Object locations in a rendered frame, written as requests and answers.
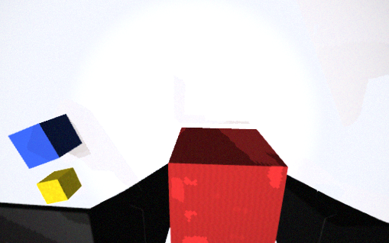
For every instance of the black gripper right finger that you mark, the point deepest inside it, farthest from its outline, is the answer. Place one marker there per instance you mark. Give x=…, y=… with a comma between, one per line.
x=310, y=216

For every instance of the yellow cube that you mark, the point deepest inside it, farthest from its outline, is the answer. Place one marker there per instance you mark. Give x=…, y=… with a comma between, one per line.
x=59, y=185

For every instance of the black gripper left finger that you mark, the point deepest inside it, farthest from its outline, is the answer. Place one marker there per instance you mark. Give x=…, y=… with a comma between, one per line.
x=139, y=214

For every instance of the red block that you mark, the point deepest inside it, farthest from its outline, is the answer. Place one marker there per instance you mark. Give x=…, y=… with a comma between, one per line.
x=226, y=185

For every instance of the blue block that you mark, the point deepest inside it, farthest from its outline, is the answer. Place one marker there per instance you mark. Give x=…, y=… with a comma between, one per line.
x=46, y=141

